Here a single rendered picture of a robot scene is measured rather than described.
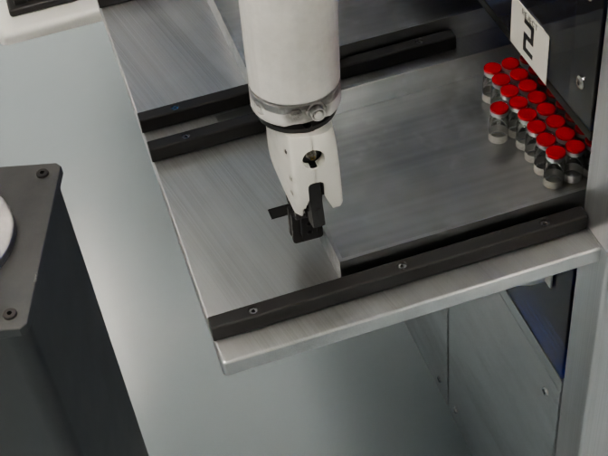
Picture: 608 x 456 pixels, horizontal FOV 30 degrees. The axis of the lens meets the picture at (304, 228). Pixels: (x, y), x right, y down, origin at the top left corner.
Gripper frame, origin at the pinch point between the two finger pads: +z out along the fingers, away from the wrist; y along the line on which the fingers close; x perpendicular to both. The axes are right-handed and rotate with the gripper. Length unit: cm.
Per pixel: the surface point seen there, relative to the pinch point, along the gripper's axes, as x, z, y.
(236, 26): -3.6, 4.3, 41.6
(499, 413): -29, 58, 8
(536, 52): -27.1, -10.3, 4.8
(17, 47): 28, 96, 183
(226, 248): 7.9, 4.4, 3.4
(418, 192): -13.7, 3.5, 3.3
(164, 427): 18, 93, 48
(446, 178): -17.3, 3.4, 4.1
